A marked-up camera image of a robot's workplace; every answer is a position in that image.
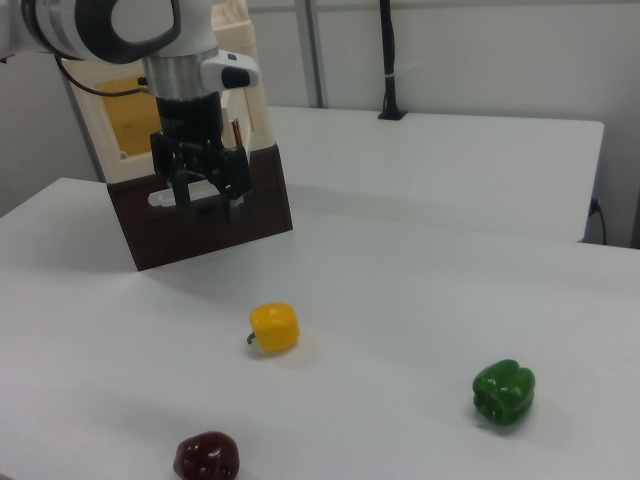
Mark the yellow bell pepper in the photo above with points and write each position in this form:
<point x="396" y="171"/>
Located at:
<point x="275" y="327"/>

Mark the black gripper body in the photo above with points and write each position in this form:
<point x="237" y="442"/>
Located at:
<point x="190" y="120"/>

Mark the dark red bell pepper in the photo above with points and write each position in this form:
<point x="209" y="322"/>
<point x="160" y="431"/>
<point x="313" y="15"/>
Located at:
<point x="207" y="457"/>

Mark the green bell pepper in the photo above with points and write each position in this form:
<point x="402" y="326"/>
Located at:
<point x="505" y="392"/>

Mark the cream cabinet box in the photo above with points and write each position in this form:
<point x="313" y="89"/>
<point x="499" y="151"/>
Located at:
<point x="95" y="135"/>

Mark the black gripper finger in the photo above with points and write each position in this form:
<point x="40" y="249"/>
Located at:
<point x="181" y="192"/>
<point x="235" y="175"/>

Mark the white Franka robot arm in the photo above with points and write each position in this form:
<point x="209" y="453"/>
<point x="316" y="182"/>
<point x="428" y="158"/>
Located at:
<point x="100" y="25"/>

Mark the grey partition post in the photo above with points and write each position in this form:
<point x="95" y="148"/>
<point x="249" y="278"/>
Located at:
<point x="312" y="50"/>

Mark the cream cabinet door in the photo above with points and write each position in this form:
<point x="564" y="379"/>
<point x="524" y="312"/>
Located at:
<point x="236" y="107"/>

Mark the black pole with clamp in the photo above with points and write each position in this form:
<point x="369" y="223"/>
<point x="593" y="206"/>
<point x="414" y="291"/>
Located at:
<point x="390" y="60"/>

